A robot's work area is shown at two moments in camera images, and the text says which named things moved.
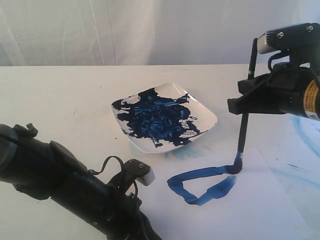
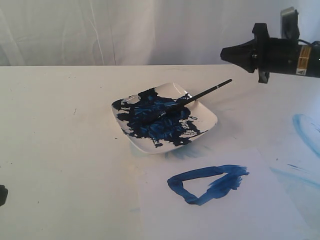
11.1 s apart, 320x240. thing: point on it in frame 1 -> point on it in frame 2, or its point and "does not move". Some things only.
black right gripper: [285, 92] -> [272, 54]
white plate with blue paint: [162, 118] does not move
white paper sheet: [194, 197] does not move
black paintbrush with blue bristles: [236, 168] -> [179, 105]
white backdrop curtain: [113, 32] does not move
